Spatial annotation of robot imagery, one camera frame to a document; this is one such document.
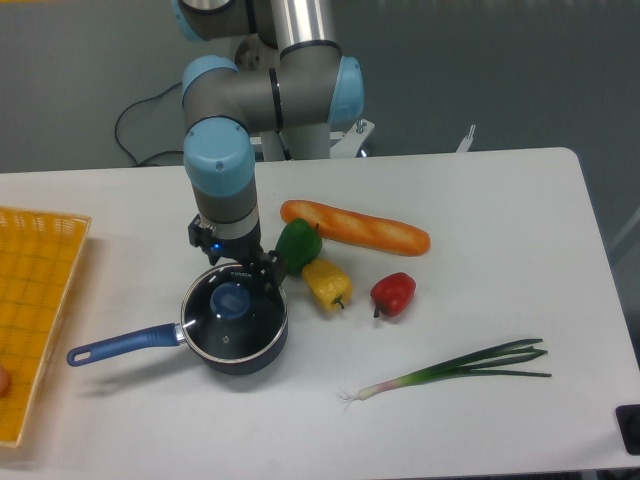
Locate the green spring onion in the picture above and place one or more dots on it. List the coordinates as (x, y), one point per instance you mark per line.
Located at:
(492, 361)

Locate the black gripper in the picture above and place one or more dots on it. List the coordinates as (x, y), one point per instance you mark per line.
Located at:
(266, 268)

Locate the black device at edge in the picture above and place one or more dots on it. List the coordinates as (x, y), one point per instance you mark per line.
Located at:
(628, 418)

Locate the orange baguette bread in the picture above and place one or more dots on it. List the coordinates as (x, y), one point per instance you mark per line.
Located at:
(358, 229)

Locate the green bell pepper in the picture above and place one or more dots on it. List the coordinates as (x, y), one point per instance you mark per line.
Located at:
(298, 245)

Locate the red bell pepper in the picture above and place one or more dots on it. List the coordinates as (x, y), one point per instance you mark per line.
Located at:
(392, 294)

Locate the yellow wicker basket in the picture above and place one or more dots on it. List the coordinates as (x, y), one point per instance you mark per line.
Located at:
(40, 251)

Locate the glass lid blue knob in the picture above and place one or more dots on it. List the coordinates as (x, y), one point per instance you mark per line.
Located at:
(228, 322)

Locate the dark blue saucepan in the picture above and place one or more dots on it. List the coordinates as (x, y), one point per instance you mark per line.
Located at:
(166, 335)

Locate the yellow bell pepper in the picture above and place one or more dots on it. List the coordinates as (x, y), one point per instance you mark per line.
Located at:
(330, 285)

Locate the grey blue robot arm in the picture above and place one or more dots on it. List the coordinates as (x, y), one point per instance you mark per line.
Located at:
(308, 82)

